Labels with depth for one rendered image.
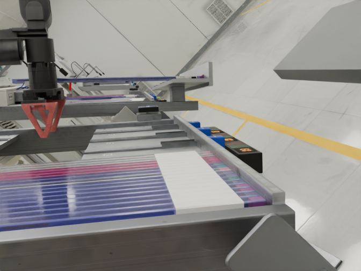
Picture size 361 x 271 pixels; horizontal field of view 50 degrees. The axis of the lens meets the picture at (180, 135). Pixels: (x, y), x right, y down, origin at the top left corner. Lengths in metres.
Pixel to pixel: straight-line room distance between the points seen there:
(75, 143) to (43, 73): 0.20
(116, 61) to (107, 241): 8.10
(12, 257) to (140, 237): 0.09
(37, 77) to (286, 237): 0.68
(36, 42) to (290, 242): 0.70
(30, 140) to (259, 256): 0.79
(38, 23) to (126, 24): 7.59
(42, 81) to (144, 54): 7.56
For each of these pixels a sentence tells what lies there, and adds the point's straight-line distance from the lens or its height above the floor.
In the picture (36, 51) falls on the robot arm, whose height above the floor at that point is 1.05.
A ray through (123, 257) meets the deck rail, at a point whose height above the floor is 0.80.
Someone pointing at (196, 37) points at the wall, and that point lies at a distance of 8.55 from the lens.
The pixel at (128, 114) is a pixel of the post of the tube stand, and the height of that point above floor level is 0.80.
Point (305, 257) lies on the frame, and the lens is 0.29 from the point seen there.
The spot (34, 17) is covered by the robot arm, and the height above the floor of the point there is 1.09.
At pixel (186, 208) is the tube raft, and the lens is 0.34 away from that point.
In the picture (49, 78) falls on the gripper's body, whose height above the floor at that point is 1.00.
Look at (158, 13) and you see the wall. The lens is 8.50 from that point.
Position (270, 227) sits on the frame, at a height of 0.75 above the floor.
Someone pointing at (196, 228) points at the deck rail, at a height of 0.77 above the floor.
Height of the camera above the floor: 0.89
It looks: 12 degrees down
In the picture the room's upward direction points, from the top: 47 degrees counter-clockwise
